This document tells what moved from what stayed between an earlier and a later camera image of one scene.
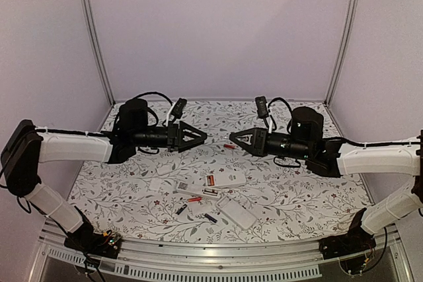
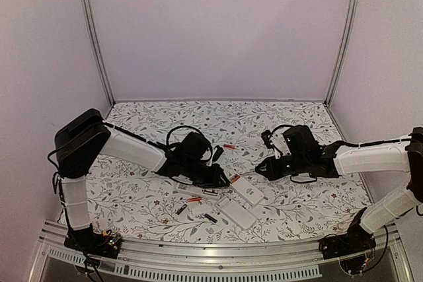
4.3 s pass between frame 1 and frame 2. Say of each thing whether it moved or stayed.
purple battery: stayed
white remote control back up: stayed
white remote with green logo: moved
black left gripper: moved
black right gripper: moved
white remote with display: stayed
